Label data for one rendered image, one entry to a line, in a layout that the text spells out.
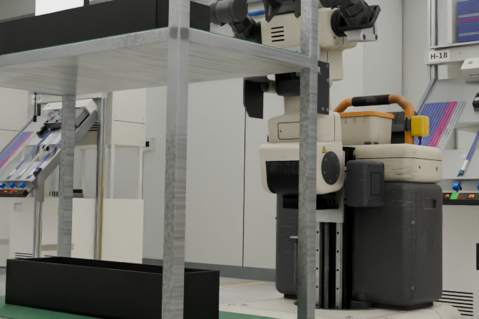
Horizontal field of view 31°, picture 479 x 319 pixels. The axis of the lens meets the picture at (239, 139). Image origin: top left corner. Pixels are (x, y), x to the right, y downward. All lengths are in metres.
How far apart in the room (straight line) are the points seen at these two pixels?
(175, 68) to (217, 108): 5.54
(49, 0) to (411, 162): 4.10
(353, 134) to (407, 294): 0.56
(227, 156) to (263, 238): 0.76
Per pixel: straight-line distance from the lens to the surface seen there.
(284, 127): 2.72
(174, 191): 1.60
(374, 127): 2.90
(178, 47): 1.63
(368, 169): 2.67
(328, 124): 2.66
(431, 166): 2.89
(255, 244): 6.84
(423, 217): 2.84
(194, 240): 7.28
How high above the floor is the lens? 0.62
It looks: 4 degrees up
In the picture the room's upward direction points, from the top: 1 degrees clockwise
